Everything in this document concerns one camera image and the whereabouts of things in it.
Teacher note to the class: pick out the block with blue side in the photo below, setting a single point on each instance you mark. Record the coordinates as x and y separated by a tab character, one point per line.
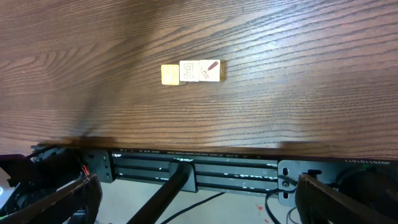
189	70

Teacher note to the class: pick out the black stand leg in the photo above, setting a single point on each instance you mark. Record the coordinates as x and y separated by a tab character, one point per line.
182	177

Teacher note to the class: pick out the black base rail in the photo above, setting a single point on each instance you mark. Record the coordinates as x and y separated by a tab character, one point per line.
229	173

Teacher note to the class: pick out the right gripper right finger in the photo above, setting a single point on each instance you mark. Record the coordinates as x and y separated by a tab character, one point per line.
335	202

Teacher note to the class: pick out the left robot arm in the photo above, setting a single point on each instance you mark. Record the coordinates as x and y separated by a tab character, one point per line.
18	186

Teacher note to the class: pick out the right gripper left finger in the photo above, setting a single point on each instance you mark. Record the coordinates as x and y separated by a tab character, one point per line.
78	202

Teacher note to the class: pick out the white block with brush picture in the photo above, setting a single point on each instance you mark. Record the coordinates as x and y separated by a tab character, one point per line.
211	70

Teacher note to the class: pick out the yellow block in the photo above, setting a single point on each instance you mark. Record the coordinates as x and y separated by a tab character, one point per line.
170	75

